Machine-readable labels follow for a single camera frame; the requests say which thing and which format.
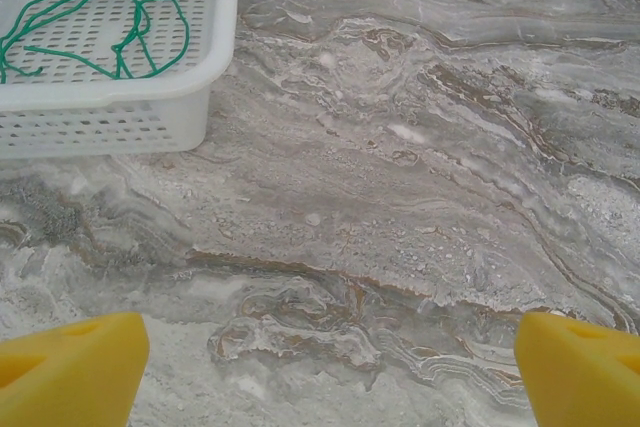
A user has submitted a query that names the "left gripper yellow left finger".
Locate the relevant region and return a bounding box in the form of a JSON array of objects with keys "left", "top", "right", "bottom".
[{"left": 0, "top": 310, "right": 151, "bottom": 427}]

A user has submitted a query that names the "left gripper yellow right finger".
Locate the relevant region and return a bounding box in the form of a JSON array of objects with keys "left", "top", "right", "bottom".
[{"left": 516, "top": 310, "right": 640, "bottom": 427}]

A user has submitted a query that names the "white plastic basket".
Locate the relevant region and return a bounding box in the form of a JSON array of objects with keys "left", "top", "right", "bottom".
[{"left": 0, "top": 0, "right": 242, "bottom": 161}]

